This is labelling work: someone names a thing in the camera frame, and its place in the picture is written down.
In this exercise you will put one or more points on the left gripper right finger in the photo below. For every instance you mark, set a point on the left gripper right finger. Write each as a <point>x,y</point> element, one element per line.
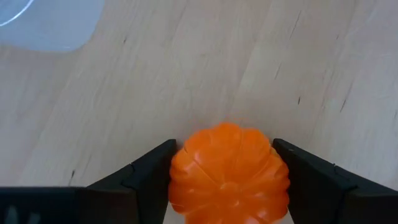
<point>335,199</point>

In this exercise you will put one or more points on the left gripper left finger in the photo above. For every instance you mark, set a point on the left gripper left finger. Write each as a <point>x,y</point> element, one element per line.
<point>93,205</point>

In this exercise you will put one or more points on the orange toy mandarin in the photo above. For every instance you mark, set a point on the orange toy mandarin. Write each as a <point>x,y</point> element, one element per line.
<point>230,174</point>

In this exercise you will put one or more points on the clear plastic tupperware container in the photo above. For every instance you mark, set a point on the clear plastic tupperware container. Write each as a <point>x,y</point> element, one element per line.
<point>46,25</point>

